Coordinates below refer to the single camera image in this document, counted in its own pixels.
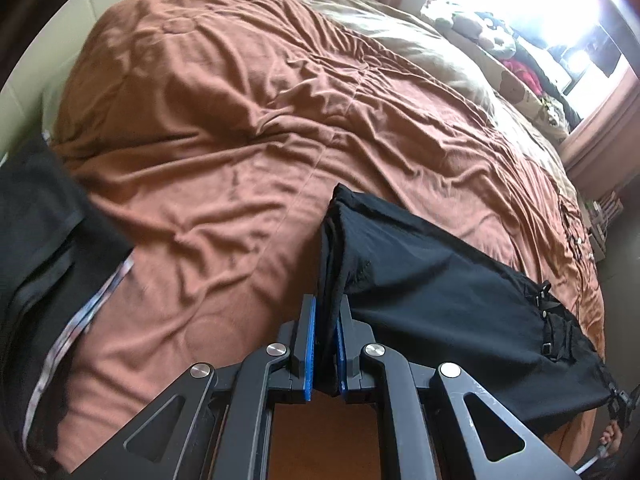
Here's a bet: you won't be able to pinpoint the patterned pillow pile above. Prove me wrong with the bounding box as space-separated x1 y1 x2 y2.
420 2 573 143

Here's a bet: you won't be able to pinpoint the black pants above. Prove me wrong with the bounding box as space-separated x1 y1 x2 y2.
319 183 618 431

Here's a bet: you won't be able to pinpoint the red cloth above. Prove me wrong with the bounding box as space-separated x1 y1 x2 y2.
500 57 543 93

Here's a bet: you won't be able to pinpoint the black cable with white clips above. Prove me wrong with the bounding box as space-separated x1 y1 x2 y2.
552 195 601 273

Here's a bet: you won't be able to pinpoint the person's right hand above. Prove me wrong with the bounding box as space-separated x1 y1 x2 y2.
598 422 626 461

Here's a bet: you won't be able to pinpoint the row of books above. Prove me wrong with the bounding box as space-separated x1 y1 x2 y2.
585 192 625 256

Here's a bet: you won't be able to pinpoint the brown blanket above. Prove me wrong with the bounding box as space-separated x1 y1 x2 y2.
47 0 608 471

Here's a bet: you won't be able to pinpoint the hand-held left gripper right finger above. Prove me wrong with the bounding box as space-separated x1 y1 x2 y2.
336 294 583 480

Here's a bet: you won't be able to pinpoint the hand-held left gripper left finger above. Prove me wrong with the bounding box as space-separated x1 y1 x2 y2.
70 294 321 480

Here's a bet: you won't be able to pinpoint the light grey cable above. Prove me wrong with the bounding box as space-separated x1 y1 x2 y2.
575 447 611 476

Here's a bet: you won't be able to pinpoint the wooden window sill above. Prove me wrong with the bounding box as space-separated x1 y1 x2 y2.
560 65 640 186

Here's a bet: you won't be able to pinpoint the beige bed sheet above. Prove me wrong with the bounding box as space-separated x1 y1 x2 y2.
290 0 581 201

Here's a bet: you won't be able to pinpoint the brown plush toy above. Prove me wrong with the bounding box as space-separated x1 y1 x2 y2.
437 10 482 37

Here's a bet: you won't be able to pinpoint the black garment with patterned band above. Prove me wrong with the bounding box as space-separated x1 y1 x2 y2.
0 140 135 471

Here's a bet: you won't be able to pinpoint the white and black plush toy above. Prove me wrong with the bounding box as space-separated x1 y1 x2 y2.
477 22 518 58

